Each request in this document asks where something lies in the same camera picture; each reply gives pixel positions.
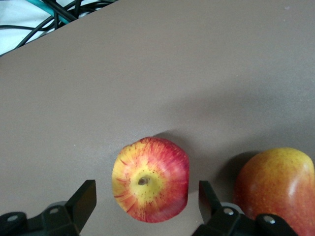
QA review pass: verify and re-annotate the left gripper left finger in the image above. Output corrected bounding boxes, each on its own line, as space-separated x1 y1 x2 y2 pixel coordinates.
0 179 96 236

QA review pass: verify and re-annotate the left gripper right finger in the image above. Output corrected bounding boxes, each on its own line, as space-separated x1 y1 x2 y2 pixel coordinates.
191 180 298 236

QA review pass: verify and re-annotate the red yellow apple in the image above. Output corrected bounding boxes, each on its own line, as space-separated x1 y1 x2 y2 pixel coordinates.
112 137 190 223

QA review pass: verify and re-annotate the red yellow mango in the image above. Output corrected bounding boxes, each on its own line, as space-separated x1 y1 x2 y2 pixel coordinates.
232 147 315 236

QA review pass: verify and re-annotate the brown table mat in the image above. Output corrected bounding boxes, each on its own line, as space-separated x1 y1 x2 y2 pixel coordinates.
0 0 315 236

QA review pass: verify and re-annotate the teal bar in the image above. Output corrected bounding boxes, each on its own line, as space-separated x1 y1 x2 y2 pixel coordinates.
26 0 72 25

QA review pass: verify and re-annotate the black cable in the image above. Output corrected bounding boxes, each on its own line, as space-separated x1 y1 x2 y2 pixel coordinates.
0 24 60 32
0 0 116 58

